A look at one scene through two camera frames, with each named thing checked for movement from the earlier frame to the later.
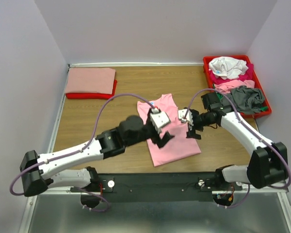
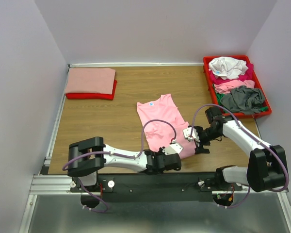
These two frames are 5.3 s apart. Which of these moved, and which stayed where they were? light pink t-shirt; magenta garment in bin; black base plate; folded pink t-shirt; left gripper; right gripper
Moved: right gripper; left gripper
Stayed: magenta garment in bin; folded pink t-shirt; black base plate; light pink t-shirt
